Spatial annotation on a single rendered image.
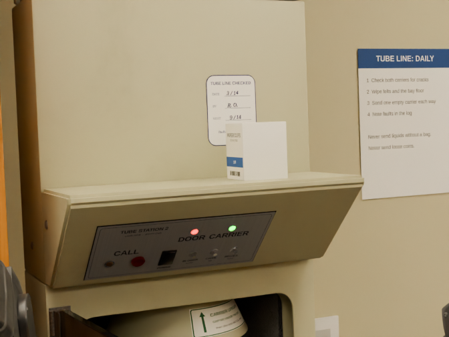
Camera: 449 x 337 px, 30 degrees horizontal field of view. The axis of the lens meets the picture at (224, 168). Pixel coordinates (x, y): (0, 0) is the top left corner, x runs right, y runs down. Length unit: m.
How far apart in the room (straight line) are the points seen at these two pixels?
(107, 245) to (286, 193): 0.19
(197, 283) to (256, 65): 0.26
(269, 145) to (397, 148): 0.74
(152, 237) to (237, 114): 0.20
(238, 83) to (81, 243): 0.27
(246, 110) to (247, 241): 0.16
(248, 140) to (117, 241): 0.17
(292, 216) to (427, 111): 0.78
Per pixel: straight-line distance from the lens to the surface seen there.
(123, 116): 0.90
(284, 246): 0.93
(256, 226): 0.88
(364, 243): 1.57
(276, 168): 0.88
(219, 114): 0.94
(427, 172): 1.64
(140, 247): 0.85
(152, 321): 0.98
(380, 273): 1.60
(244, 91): 0.96
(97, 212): 0.79
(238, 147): 0.88
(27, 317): 0.62
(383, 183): 1.58
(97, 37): 0.90
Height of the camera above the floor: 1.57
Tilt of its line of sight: 3 degrees down
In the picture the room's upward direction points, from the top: 2 degrees counter-clockwise
